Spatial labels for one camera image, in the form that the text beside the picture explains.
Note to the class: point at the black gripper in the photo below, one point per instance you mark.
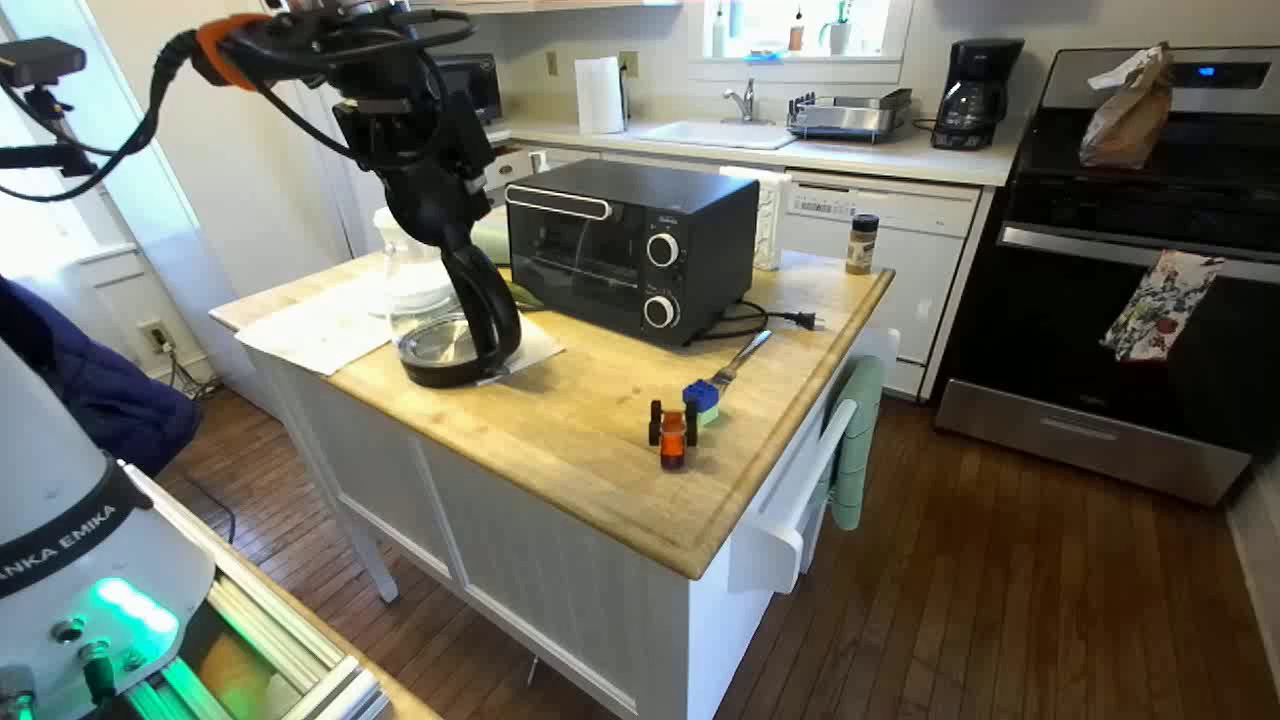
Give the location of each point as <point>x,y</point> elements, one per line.
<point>430,183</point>

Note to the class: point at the black Franka robot arm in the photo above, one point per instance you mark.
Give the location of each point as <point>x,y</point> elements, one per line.
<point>386,74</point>

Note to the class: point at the glass electric kettle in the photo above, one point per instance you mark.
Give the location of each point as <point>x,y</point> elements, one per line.
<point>461,340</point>

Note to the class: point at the spice jar with dark lid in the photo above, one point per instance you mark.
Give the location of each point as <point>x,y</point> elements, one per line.
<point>861,245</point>

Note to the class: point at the white ceramic plate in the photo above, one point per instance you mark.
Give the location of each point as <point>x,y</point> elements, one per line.
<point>405,291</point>

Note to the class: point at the white paper napkin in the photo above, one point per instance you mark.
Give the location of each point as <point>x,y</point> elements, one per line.
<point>532,351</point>

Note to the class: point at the white cloth mat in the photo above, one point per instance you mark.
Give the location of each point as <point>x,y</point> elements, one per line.
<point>314,326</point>

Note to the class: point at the black toaster oven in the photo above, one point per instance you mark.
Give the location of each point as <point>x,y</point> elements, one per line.
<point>626,233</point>

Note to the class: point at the black countertop appliance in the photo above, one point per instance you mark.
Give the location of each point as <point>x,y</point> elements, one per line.
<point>477,87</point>

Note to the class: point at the white paper towel roll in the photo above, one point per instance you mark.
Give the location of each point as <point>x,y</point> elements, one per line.
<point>599,93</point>

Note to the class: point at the small orange bottle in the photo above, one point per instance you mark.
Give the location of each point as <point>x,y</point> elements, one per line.
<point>673,440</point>

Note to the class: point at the white kitchen sink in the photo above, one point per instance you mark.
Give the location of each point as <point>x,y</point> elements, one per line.
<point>715,134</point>

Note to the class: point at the white kitchen island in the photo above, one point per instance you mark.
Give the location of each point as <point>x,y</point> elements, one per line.
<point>575,532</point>

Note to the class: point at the chrome sink faucet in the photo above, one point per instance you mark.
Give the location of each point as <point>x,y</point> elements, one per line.
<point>745,101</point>

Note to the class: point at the white soap bottle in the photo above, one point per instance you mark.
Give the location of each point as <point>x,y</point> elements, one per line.
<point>722,34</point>

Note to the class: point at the blue sponge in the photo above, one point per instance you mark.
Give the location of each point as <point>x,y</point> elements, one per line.
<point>767,56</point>

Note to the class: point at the dark blue cloth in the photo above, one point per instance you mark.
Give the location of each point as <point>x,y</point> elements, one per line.
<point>92,385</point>

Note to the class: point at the orange soap bottle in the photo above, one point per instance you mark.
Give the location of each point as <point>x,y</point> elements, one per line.
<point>797,34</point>

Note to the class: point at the grey dish rack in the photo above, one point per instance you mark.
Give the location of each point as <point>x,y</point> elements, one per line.
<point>851,117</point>

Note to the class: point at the kitchen window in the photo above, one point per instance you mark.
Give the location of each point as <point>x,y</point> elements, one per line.
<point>802,22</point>

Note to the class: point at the teal hanging towel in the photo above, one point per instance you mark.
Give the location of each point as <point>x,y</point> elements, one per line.
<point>856,440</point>

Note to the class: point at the green spray bottle on sill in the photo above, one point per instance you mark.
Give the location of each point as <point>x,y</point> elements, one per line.
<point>843,30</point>

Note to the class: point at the white dishwasher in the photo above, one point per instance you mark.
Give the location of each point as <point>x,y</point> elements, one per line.
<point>923,252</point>

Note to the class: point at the black coffee maker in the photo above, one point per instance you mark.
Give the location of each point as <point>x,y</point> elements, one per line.
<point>977,93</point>

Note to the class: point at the black stainless stove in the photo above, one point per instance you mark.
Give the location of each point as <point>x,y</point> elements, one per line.
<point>1123,305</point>

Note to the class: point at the brown paper bag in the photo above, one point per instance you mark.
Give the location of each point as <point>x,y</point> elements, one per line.
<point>1124,122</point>

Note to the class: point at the floral dish towel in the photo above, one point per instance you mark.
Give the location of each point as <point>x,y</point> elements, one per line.
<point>1156,311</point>

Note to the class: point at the wall outlet with plug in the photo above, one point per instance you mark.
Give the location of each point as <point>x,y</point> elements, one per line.
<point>159,336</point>

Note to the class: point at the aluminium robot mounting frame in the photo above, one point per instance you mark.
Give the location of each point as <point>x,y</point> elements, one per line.
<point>285,640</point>

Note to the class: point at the black camera on stand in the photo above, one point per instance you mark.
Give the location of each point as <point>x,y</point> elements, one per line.
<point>36,61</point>

